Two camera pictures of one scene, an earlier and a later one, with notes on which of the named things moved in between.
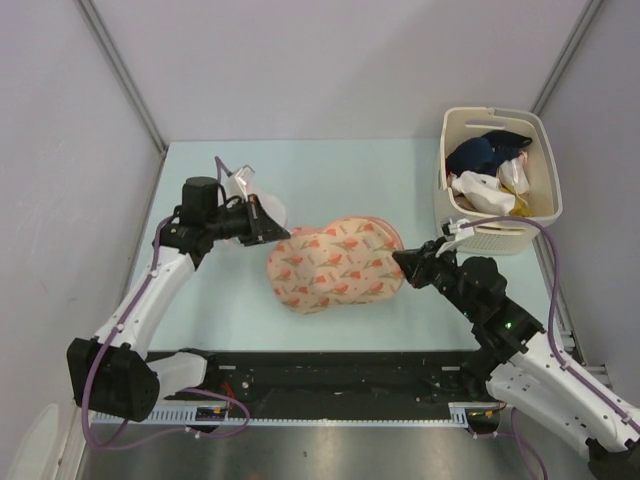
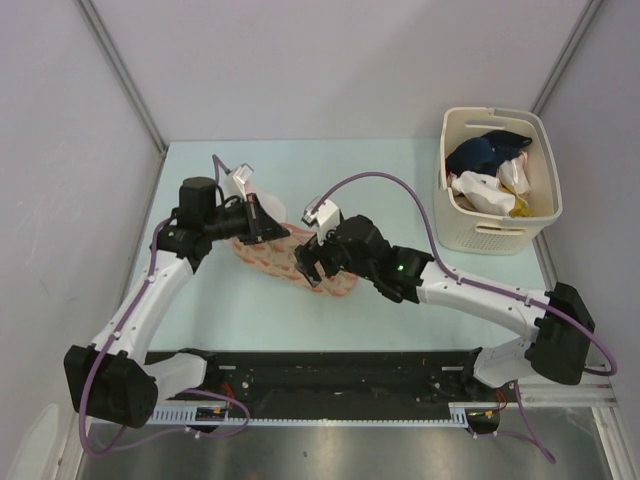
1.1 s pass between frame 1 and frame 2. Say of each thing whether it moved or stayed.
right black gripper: moved
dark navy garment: stayed
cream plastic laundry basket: stayed
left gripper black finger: stayed
